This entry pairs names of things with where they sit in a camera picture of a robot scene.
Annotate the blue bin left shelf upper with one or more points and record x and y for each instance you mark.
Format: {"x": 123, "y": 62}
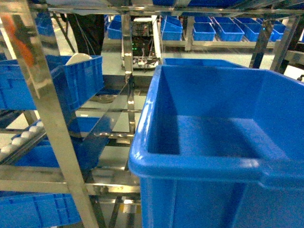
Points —
{"x": 84, "y": 80}

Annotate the blue bin behind foreground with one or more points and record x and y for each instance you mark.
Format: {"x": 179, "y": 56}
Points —
{"x": 200, "y": 62}

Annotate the large blue bin foreground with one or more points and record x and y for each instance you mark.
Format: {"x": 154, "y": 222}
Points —
{"x": 220, "y": 147}

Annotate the white plate in bin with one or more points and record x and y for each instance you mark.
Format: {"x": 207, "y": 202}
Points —
{"x": 78, "y": 58}

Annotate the steel rack upright post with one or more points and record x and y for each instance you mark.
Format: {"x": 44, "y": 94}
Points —
{"x": 31, "y": 50}

